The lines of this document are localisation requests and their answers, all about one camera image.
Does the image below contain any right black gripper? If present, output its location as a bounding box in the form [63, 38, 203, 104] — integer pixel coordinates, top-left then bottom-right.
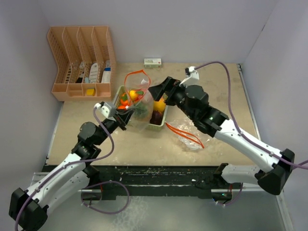
[149, 77, 196, 120]

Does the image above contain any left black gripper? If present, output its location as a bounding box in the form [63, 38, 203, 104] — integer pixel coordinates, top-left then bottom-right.
[94, 107, 134, 145]

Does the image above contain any clear zip bag orange zipper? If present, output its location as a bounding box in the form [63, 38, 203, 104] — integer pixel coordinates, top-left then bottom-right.
[124, 69, 154, 130]

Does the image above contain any toy pineapple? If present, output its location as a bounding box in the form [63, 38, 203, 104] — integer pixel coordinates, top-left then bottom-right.
[133, 102, 148, 120]

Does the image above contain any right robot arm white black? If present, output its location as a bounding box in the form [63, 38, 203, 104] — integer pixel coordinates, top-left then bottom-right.
[149, 77, 295, 195]

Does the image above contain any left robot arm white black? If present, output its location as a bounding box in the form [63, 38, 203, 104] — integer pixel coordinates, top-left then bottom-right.
[9, 103, 135, 231]

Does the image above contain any yellow orange toy fruit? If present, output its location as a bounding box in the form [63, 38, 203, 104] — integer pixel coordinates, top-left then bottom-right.
[153, 97, 166, 113]

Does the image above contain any green plastic basket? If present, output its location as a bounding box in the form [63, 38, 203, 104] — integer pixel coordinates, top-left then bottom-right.
[113, 85, 168, 132]

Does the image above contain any dark red toy apple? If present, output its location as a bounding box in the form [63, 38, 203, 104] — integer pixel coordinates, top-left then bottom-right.
[150, 111, 163, 125]

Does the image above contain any small white green box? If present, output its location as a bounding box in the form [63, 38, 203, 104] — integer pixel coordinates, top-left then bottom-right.
[143, 58, 162, 68]

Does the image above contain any yellow block in organizer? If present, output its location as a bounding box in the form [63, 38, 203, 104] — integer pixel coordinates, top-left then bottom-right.
[86, 89, 95, 96]

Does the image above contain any white blue box in organizer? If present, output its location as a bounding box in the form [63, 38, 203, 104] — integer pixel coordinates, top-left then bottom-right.
[101, 60, 111, 83]

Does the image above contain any white tube in organizer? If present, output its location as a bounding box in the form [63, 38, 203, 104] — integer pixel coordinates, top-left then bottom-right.
[89, 63, 99, 83]

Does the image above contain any pink desk organizer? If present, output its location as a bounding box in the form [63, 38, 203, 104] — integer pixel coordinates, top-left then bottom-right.
[47, 26, 117, 102]

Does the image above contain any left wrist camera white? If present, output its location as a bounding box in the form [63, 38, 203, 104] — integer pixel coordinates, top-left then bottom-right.
[94, 102, 116, 120]

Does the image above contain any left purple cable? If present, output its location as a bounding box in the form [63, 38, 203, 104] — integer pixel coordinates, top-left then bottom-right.
[14, 107, 115, 231]

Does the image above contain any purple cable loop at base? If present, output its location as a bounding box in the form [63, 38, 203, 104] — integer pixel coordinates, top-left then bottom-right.
[80, 180, 131, 215]

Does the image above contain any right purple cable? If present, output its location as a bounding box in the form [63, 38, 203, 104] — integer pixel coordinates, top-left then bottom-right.
[196, 61, 308, 170]

